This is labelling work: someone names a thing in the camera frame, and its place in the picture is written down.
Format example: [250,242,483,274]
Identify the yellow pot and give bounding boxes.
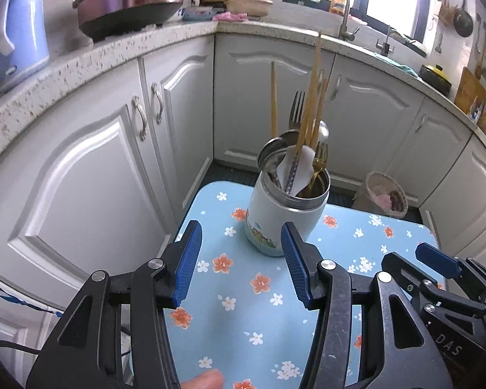
[419,64,453,92]

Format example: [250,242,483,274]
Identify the person's left hand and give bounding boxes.
[180,369,224,389]

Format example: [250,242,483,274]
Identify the black hanging wok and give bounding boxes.
[452,0,474,38]

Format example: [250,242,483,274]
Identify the tall steel faucet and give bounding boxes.
[317,0,360,42]

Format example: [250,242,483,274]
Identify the wicker bowl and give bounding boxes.
[225,0,274,19]

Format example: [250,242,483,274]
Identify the blue electric kettle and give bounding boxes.
[0,0,50,92]

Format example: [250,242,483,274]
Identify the gold fork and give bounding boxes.
[306,142,330,197]

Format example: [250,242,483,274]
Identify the blue dish cloth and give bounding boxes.
[375,51,418,76]

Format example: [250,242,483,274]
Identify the blue floral tablecloth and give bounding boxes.
[162,180,448,389]

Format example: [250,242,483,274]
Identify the large wooden cutting board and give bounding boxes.
[454,67,486,115]

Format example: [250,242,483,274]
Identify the floral container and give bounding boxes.
[178,6,216,22]

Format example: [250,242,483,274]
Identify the wicker waste basket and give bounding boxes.
[353,171,410,216]

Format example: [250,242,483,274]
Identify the white ceramic soup spoon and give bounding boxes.
[276,145,316,194]

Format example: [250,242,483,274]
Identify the pink cloth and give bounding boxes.
[212,11,249,22]

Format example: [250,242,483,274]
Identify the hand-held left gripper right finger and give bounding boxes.
[281,222,450,389]

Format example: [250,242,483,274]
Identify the wooden chopstick patterned end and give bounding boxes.
[284,31,322,194]

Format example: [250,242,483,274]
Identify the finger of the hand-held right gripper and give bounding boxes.
[415,242,486,306]
[381,252,484,321]

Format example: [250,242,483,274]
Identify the white steel-rimmed utensil cup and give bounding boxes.
[243,130,331,258]

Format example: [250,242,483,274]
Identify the black cable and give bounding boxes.
[0,339,41,357]

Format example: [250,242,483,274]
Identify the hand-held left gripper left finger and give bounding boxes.
[26,219,203,389]

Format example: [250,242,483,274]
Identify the small steel faucet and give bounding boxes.
[375,25,394,56]

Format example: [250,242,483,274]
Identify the kitchen window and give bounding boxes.
[285,0,434,45]

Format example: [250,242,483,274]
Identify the speckled kitchen countertop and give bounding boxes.
[0,18,486,163]

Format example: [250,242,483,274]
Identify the silver fork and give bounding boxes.
[287,90,307,135]

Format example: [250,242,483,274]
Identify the white cabinet door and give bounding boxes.
[0,59,179,298]
[328,54,427,189]
[418,136,486,258]
[383,101,474,209]
[140,36,216,221]
[0,265,69,389]
[214,34,336,171]

